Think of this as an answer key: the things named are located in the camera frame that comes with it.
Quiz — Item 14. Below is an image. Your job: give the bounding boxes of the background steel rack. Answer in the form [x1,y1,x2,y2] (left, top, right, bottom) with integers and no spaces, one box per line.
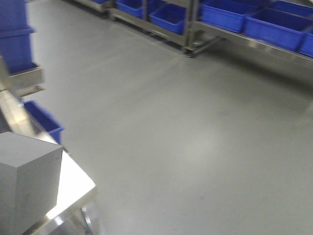
[82,0,313,65]

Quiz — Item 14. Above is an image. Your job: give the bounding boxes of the gray hollow base block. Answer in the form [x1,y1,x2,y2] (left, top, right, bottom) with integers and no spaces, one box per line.
[0,132,63,235]

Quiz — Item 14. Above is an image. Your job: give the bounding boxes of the blue bin below table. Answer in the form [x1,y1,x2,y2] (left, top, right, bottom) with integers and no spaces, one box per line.
[23,100,65,144]

